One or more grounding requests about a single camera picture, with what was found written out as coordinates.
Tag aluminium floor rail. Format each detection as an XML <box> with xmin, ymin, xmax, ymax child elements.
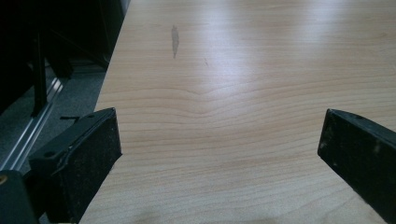
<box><xmin>0</xmin><ymin>77</ymin><xmax>64</xmax><ymax>172</ymax></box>

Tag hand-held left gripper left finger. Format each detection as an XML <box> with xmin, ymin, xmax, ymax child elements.
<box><xmin>28</xmin><ymin>107</ymin><xmax>123</xmax><ymax>224</ymax></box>

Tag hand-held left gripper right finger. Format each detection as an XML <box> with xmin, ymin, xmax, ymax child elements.
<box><xmin>317</xmin><ymin>108</ymin><xmax>396</xmax><ymax>224</ymax></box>

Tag black metal stand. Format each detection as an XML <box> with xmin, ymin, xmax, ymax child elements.
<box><xmin>0</xmin><ymin>0</ymin><xmax>125</xmax><ymax>118</ymax></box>

